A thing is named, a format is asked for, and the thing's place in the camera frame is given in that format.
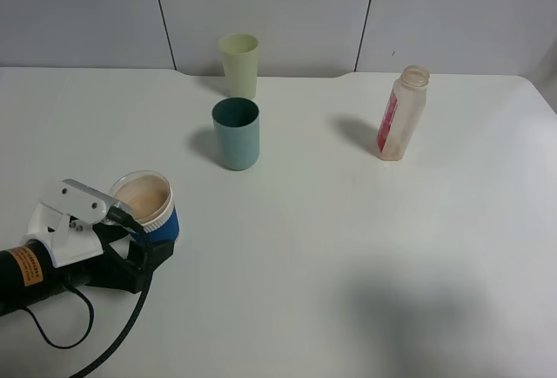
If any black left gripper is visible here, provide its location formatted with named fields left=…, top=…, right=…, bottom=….
left=64, top=225, right=175, bottom=294

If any pink label drink bottle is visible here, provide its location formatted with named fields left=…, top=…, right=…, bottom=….
left=376, top=64, right=430, bottom=161

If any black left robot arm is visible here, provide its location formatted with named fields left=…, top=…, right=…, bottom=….
left=1, top=224, right=148, bottom=318

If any teal plastic cup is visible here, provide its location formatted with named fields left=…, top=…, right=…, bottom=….
left=211, top=98, right=260, bottom=171

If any pale yellow plastic cup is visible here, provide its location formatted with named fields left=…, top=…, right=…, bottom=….
left=218, top=33, right=259, bottom=100

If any black left camera cable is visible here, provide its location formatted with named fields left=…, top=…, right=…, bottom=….
left=25, top=206, right=154, bottom=378

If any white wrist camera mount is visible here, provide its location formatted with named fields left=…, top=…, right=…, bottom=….
left=21, top=179, right=131, bottom=268

